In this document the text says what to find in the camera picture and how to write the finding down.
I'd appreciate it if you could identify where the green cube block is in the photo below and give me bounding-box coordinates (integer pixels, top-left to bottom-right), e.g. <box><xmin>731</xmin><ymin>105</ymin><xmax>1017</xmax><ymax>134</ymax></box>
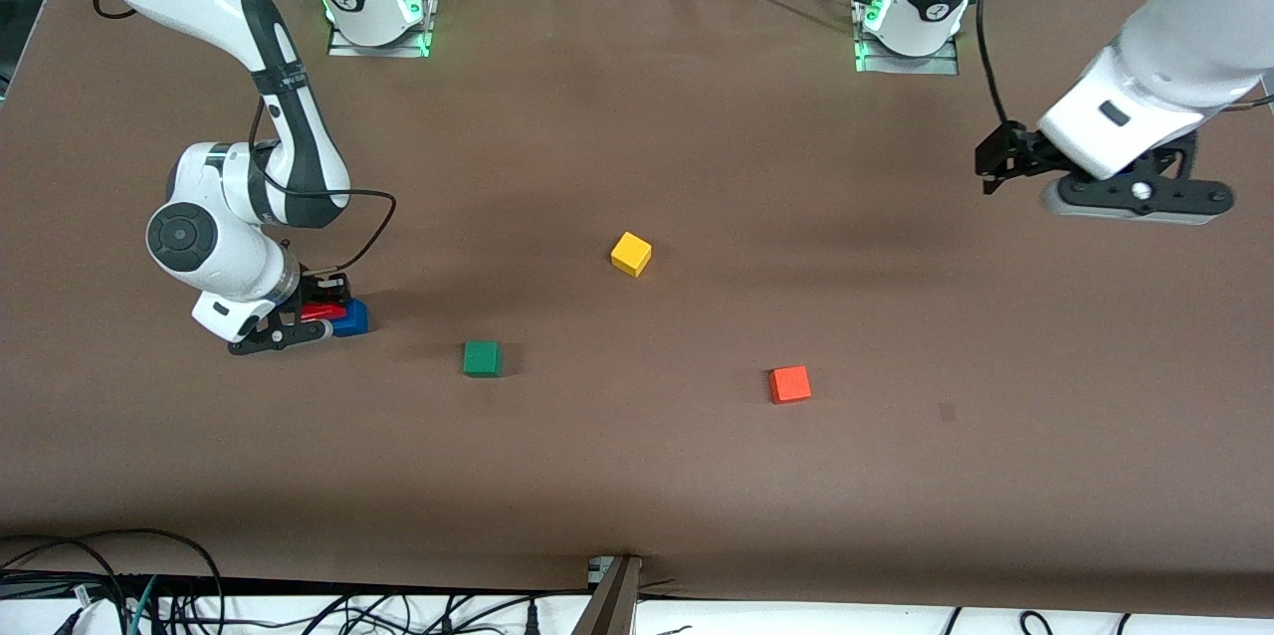
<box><xmin>462</xmin><ymin>340</ymin><xmax>504</xmax><ymax>379</ymax></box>

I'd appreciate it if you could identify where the yellow cube block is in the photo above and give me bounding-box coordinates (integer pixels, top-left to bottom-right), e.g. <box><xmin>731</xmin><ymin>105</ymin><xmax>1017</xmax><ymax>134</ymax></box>
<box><xmin>610</xmin><ymin>231</ymin><xmax>653</xmax><ymax>279</ymax></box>

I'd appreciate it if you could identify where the orange cube block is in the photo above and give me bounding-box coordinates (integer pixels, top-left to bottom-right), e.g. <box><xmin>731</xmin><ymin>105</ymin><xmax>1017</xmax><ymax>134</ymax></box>
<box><xmin>767</xmin><ymin>365</ymin><xmax>812</xmax><ymax>405</ymax></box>

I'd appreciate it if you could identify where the brown table cover sheet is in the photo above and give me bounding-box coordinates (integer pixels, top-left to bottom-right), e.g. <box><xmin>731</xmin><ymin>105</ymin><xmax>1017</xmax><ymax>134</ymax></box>
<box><xmin>0</xmin><ymin>0</ymin><xmax>1274</xmax><ymax>616</ymax></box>

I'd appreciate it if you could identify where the black right arm wrist cable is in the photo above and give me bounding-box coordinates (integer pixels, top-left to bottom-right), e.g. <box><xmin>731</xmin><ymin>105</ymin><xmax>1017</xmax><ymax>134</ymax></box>
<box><xmin>94</xmin><ymin>0</ymin><xmax>398</xmax><ymax>276</ymax></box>

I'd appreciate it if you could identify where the black arm wrist cable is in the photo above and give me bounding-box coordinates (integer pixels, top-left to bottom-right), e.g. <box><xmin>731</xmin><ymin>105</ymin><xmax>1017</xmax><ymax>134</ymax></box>
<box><xmin>94</xmin><ymin>0</ymin><xmax>398</xmax><ymax>276</ymax></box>
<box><xmin>974</xmin><ymin>0</ymin><xmax>1019</xmax><ymax>131</ymax></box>

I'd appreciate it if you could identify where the black left arm wrist cable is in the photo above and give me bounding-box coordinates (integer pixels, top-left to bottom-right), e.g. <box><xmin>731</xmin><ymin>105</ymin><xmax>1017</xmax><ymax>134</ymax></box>
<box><xmin>974</xmin><ymin>0</ymin><xmax>1019</xmax><ymax>131</ymax></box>

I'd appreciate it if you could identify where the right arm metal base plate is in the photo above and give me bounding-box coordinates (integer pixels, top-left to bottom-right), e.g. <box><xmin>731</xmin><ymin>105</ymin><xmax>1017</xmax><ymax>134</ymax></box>
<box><xmin>327</xmin><ymin>0</ymin><xmax>436</xmax><ymax>59</ymax></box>

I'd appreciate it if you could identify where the large looped black cable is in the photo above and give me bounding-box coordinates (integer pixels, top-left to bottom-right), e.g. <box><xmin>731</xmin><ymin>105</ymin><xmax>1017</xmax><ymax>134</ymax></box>
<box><xmin>0</xmin><ymin>528</ymin><xmax>226</xmax><ymax>635</ymax></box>

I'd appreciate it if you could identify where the green cable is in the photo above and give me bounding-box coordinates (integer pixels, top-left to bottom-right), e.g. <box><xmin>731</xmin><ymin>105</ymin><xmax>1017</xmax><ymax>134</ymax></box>
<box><xmin>126</xmin><ymin>574</ymin><xmax>161</xmax><ymax>635</ymax></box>

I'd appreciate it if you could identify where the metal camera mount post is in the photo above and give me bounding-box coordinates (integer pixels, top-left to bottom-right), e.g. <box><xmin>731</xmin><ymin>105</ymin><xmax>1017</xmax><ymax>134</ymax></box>
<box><xmin>571</xmin><ymin>555</ymin><xmax>644</xmax><ymax>635</ymax></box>

